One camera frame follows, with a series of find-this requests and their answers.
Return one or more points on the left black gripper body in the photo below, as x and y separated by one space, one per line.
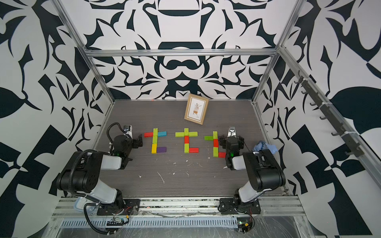
135 145

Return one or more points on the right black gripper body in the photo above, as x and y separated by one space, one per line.
223 140

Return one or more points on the green block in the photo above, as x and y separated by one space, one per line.
209 138

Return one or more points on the yellow block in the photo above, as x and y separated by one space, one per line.
154 149

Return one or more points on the purple block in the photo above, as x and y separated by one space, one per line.
161 149

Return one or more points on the teal block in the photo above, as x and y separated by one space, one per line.
161 134

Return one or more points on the lime block top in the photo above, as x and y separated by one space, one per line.
179 134

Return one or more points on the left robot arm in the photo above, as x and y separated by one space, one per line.
81 175

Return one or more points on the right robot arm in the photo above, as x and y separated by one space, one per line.
264 172

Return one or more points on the blue cloth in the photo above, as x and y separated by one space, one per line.
262 145

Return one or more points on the left circuit board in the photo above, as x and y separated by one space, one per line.
118 222

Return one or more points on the circuit board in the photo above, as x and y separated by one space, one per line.
118 222
245 227

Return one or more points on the clear container blue lid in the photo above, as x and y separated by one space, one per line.
79 204

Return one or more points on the right circuit board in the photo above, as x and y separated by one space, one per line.
245 227

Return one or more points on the wooden picture frame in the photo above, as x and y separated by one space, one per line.
196 109

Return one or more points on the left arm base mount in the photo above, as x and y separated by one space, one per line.
127 207

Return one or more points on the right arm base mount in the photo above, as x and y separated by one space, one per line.
229 206

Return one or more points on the white cable duct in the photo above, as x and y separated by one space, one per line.
141 222

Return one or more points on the black wall hook rail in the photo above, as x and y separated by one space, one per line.
330 113

